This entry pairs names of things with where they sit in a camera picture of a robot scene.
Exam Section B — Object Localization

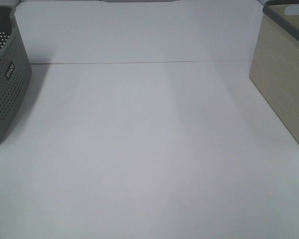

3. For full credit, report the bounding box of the beige basket with grey rim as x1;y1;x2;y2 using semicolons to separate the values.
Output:
249;0;299;144

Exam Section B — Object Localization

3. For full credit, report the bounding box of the grey perforated plastic basket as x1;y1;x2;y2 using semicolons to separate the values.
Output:
0;5;32;143

